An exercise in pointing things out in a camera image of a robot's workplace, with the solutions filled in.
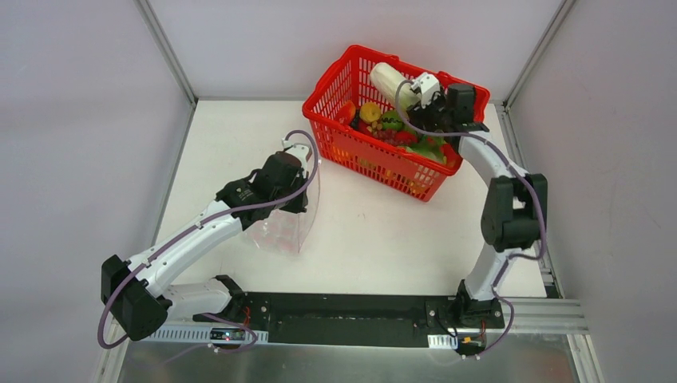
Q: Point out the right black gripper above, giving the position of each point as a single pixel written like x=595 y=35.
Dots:
x=430 y=116

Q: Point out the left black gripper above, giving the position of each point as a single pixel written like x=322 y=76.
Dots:
x=295 y=195

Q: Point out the clear zip top bag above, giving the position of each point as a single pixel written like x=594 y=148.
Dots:
x=284 y=232

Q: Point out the napa cabbage toy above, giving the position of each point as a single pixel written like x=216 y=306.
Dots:
x=386 y=80

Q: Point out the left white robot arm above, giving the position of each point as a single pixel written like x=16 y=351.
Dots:
x=180 y=259

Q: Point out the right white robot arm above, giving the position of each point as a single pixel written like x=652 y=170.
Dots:
x=513 y=216

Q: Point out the green lettuce toy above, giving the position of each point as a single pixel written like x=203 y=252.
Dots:
x=430 y=147

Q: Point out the red pepper toy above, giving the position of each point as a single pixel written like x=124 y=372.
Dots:
x=405 y=139

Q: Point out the red plastic shopping basket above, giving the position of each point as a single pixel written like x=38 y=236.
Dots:
x=347 y=79

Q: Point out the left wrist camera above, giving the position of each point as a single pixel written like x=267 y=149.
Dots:
x=302 y=152

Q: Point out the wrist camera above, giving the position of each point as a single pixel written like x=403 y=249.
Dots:
x=302 y=152
x=427 y=87

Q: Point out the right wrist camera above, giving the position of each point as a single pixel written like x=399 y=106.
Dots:
x=427 y=87

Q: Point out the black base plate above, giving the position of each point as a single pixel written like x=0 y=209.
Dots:
x=359 y=319

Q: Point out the aluminium frame rail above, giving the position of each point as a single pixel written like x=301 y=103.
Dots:
x=523 y=315

